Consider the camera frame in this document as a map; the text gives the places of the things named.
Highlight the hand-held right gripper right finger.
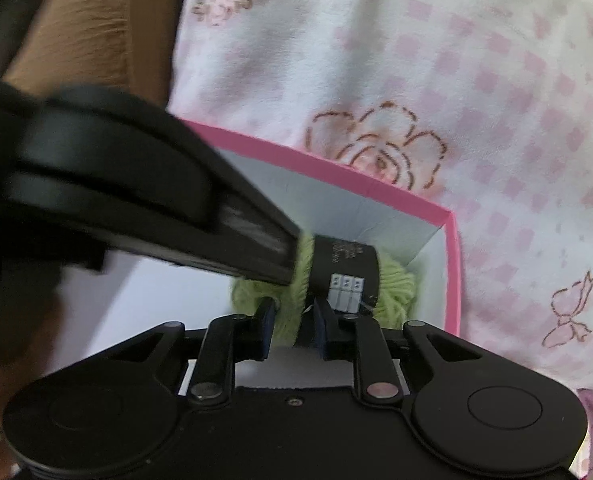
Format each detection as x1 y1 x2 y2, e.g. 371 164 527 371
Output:
313 299 487 407

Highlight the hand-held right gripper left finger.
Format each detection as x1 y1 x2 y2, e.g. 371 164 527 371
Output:
101 298 279 407

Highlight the green yarn ball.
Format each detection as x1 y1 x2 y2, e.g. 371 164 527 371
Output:
231 232 420 348

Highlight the pink cardboard box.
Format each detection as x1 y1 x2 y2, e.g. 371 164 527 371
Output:
51 119 462 391

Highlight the brown cushion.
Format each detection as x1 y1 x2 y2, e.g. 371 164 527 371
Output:
1 0 187 111

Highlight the pink checked floral blanket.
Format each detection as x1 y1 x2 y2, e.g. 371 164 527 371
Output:
166 0 593 480

